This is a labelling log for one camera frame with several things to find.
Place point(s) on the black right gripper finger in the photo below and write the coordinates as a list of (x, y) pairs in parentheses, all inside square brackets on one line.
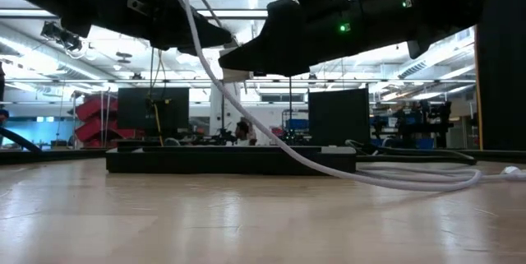
[(279, 50)]

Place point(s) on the white USB charger block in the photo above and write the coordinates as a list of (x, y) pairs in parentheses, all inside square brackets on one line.
[(236, 75)]

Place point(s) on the black power strip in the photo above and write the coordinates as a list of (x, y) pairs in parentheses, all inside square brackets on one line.
[(230, 161)]

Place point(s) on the blue storage crate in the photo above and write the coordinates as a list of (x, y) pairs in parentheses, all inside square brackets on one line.
[(298, 124)]

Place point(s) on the black square panel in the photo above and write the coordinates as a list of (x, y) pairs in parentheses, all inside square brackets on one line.
[(139, 107), (339, 116)]

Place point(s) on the person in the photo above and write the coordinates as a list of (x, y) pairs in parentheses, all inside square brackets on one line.
[(243, 130)]

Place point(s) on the rack of red bins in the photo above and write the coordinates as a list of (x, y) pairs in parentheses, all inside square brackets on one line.
[(94, 120)]

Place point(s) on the black equipment rack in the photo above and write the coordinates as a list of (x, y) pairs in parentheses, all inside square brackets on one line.
[(419, 120)]

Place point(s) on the black partition with yellow edge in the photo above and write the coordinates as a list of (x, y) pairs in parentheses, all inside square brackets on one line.
[(501, 70)]

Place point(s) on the black aluminium table frame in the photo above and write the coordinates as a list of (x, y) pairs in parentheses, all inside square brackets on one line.
[(53, 156)]

